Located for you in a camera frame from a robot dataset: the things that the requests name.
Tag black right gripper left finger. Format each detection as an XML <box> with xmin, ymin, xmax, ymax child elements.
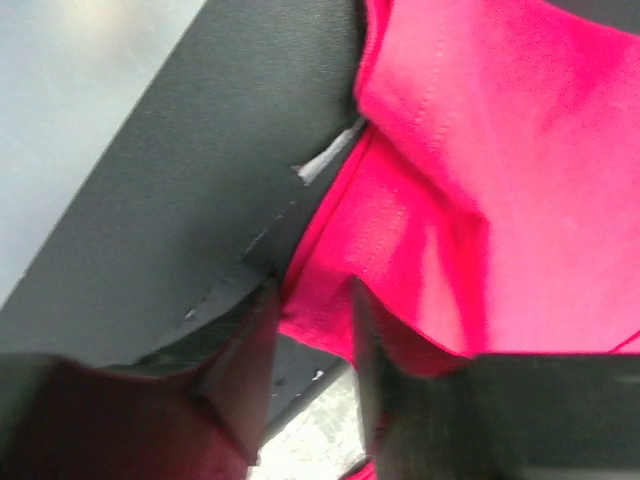
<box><xmin>1</xmin><ymin>281</ymin><xmax>279</xmax><ymax>479</ymax></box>

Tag red t shirt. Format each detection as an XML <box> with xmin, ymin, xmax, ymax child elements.
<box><xmin>282</xmin><ymin>1</ymin><xmax>639</xmax><ymax>365</ymax></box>

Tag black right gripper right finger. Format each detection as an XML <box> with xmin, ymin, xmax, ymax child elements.
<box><xmin>352</xmin><ymin>280</ymin><xmax>639</xmax><ymax>479</ymax></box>

